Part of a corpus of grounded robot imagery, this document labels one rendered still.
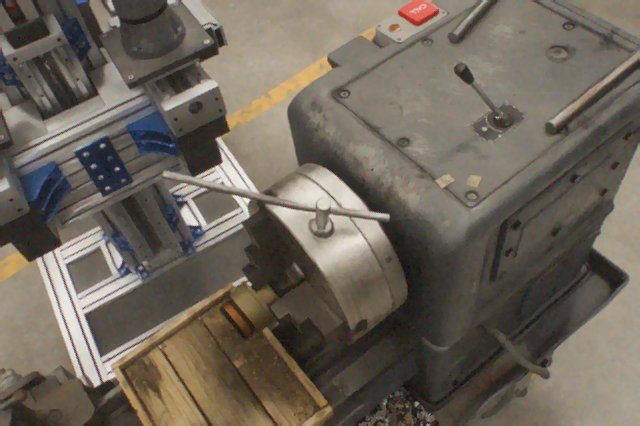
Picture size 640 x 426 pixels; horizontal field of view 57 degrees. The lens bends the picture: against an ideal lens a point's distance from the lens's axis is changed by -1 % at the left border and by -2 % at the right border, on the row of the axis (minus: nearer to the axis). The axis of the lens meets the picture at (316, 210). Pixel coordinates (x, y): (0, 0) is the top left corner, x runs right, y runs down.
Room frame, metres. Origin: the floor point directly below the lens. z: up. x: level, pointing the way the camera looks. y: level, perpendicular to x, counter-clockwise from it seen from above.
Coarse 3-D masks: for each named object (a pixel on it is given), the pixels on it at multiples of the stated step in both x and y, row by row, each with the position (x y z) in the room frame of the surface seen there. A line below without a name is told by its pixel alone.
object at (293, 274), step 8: (296, 264) 0.60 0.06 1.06; (280, 272) 0.59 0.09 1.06; (288, 272) 0.59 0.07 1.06; (296, 272) 0.59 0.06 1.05; (272, 280) 0.58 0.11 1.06; (280, 280) 0.58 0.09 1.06; (288, 280) 0.58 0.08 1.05; (296, 280) 0.57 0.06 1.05; (272, 288) 0.56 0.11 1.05; (280, 288) 0.56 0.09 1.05; (288, 288) 0.56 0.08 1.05; (280, 296) 0.55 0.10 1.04
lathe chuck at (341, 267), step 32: (288, 192) 0.64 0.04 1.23; (320, 192) 0.62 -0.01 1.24; (288, 224) 0.56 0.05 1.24; (352, 224) 0.55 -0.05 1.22; (320, 256) 0.51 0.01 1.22; (352, 256) 0.51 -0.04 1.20; (320, 288) 0.50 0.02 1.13; (352, 288) 0.47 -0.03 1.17; (384, 288) 0.48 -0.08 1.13; (352, 320) 0.44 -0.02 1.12
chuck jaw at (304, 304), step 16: (304, 288) 0.52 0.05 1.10; (272, 304) 0.51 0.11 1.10; (288, 304) 0.50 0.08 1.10; (304, 304) 0.49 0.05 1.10; (320, 304) 0.49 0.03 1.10; (288, 320) 0.48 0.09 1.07; (304, 320) 0.46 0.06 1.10; (320, 320) 0.46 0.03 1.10; (336, 320) 0.45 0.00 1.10; (320, 336) 0.45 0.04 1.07; (336, 336) 0.44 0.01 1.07
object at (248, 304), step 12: (240, 288) 0.54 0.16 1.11; (252, 288) 0.54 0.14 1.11; (264, 288) 0.53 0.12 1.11; (240, 300) 0.52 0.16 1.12; (252, 300) 0.51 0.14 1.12; (264, 300) 0.51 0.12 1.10; (276, 300) 0.52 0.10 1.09; (228, 312) 0.50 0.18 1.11; (240, 312) 0.50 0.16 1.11; (252, 312) 0.49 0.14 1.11; (264, 312) 0.49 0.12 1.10; (240, 324) 0.48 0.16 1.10; (252, 324) 0.48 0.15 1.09; (264, 324) 0.48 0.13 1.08
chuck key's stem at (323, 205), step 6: (324, 198) 0.54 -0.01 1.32; (318, 204) 0.53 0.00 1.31; (324, 204) 0.53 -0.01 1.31; (330, 204) 0.53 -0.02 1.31; (318, 210) 0.53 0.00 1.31; (324, 210) 0.52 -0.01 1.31; (318, 216) 0.53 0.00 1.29; (324, 216) 0.53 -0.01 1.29; (318, 222) 0.54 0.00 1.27; (324, 222) 0.53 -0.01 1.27; (318, 228) 0.55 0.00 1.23; (324, 228) 0.55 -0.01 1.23
